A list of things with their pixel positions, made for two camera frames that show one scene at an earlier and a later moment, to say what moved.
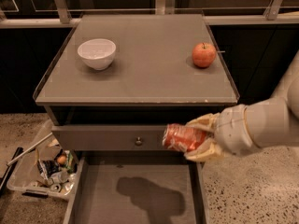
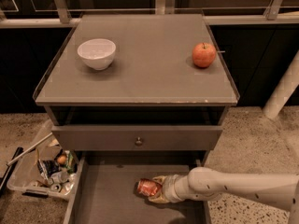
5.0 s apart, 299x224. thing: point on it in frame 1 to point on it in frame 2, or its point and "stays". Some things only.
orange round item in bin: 62,160 stays
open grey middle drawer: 136,188 stays
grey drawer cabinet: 113,84 stays
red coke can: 182,138 to 147,187
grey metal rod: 10,162 stays
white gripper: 232,129 to 169,188
